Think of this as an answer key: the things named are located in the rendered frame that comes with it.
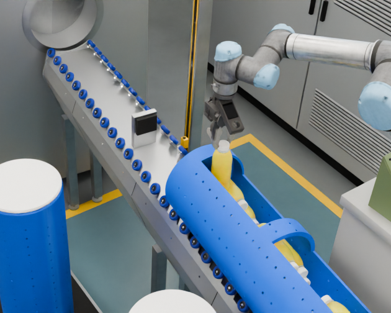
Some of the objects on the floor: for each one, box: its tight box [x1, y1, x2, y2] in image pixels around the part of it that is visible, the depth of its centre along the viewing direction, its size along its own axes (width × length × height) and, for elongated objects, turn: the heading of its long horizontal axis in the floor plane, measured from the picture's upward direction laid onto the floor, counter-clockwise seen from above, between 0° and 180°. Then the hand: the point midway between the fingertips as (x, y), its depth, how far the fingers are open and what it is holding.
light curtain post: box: [184, 0, 213, 156], centre depth 306 cm, size 6×6×170 cm
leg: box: [151, 244, 167, 294], centre depth 295 cm, size 6×6×63 cm
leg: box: [61, 114, 79, 211], centre depth 359 cm, size 6×6×63 cm
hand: (223, 145), depth 219 cm, fingers closed on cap, 4 cm apart
